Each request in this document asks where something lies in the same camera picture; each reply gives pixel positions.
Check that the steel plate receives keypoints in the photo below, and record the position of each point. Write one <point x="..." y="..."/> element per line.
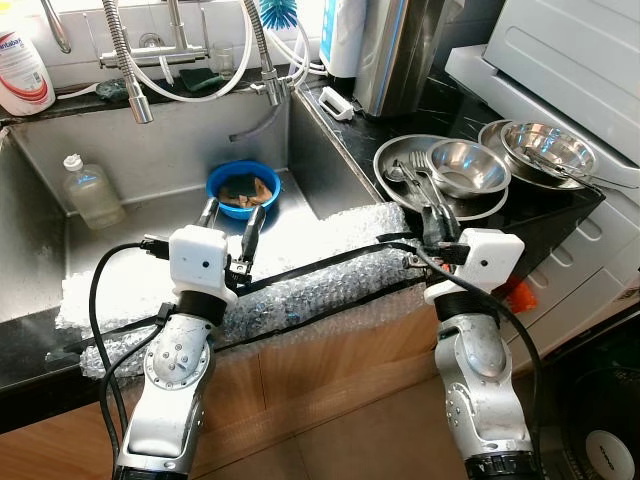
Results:
<point x="400" y="148"/>
<point x="492" y="140"/>

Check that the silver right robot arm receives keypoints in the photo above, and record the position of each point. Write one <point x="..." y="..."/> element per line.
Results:
<point x="480" y="390"/>

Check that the blue plastic bowl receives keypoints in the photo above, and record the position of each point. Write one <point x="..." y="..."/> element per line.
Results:
<point x="240" y="212"/>

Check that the steel bowl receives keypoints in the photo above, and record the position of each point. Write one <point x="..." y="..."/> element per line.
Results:
<point x="470" y="168"/>
<point x="545" y="140"/>

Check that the brown sponge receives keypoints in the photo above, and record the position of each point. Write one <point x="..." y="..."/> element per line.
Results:
<point x="245" y="190"/>

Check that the steel sink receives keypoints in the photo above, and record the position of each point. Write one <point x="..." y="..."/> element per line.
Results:
<point x="170" y="140"/>

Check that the small orange object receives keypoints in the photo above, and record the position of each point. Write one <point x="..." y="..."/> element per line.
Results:
<point x="518" y="297"/>

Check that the brown wooden sink cabinet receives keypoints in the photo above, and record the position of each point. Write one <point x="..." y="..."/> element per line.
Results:
<point x="330" y="340"/>

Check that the clear plastic bottle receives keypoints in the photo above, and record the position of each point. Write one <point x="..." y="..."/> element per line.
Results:
<point x="95" y="200"/>

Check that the steel spring pull-down faucet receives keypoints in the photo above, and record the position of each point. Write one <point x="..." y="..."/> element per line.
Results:
<point x="141" y="105"/>
<point x="270" y="85"/>

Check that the small white box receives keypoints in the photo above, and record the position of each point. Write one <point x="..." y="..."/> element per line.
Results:
<point x="336" y="104"/>

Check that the green sponge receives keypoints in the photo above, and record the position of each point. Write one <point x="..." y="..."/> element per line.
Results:
<point x="205" y="80"/>

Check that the tall steel water purifier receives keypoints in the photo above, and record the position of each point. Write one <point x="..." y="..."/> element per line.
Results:
<point x="395" y="60"/>

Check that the small clear glass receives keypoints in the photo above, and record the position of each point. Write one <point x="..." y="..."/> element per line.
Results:
<point x="222" y="60"/>

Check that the dark scrubber pad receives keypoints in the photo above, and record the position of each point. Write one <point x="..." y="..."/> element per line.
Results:
<point x="113" y="90"/>

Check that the chrome mixer tap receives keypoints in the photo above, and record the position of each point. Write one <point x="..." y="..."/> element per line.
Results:
<point x="150" y="58"/>

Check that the white and blue container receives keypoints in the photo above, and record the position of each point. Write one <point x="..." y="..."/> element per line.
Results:
<point x="343" y="40"/>

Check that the white washing machine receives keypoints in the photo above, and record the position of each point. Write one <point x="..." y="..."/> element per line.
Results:
<point x="570" y="60"/>

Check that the blue dish brush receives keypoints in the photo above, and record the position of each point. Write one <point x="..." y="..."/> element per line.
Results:
<point x="280" y="12"/>

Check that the white red-labelled detergent bottle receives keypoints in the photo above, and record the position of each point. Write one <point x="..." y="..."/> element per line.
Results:
<point x="22" y="80"/>

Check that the black floor fan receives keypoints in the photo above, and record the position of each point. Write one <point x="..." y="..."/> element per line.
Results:
<point x="600" y="410"/>

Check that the chrome curved spout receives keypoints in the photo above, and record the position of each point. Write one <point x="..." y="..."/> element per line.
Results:
<point x="62" y="32"/>

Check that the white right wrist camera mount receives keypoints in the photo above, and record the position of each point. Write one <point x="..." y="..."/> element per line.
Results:
<point x="490" y="262"/>

